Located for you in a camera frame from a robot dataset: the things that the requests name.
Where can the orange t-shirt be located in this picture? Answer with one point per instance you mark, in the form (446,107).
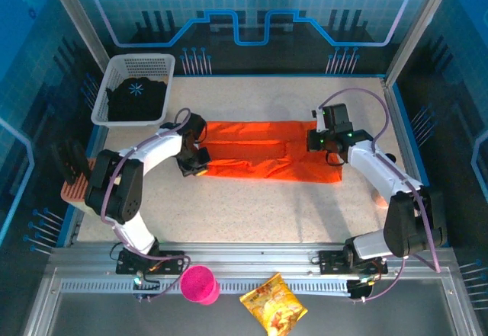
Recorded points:
(248,138)

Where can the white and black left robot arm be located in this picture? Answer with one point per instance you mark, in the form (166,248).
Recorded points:
(160,147)

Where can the black t-shirt with blue print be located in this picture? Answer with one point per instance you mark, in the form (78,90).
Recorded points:
(133,105)

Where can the small bottle with black cap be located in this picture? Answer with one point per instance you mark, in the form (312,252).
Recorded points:
(389,157)

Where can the white perforated plastic basket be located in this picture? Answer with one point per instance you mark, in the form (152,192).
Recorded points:
(145,63)

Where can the pink plastic cup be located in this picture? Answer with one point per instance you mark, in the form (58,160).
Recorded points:
(198,284)

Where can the pink and cream knife block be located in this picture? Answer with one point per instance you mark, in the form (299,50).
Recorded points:
(74,191)

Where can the yellow snack bag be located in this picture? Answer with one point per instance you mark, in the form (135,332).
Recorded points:
(272,303)

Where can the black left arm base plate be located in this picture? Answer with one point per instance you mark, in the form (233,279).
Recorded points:
(171,261)

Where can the aluminium front rail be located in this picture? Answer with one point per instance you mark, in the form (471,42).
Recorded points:
(248,260)

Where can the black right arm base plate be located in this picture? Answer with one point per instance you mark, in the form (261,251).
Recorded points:
(329,261)

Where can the aluminium frame post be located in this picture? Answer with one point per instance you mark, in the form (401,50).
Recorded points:
(80,20)
(421,20)

